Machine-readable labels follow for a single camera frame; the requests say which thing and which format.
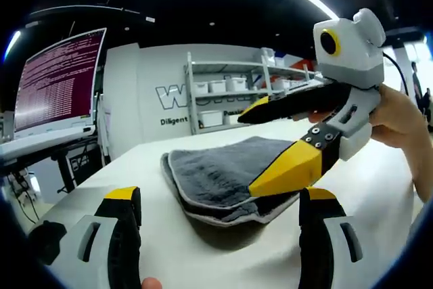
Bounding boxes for grey towel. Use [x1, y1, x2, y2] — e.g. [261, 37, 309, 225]
[160, 135, 305, 225]

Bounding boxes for person's left hand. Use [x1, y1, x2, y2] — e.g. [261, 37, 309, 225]
[141, 277, 163, 289]

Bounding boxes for person's right hand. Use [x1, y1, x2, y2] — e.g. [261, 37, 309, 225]
[304, 85, 426, 152]

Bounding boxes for black object on table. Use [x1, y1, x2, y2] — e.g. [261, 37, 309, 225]
[28, 220, 68, 266]

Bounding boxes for row of white storage boxes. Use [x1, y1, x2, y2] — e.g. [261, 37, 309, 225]
[192, 50, 319, 128]

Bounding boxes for black computer case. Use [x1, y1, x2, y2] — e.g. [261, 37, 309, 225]
[66, 146, 103, 182]

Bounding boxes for grey metal shelf rack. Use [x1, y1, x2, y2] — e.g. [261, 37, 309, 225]
[184, 48, 326, 136]

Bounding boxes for white standing desk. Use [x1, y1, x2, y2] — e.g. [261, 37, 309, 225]
[0, 126, 99, 194]

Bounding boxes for monitor with pink screen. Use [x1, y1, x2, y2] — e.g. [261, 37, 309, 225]
[13, 27, 108, 138]

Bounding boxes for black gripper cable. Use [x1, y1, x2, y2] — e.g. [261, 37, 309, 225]
[382, 50, 411, 94]

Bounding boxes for black cable bundle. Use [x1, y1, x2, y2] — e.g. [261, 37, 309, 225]
[6, 170, 42, 223]

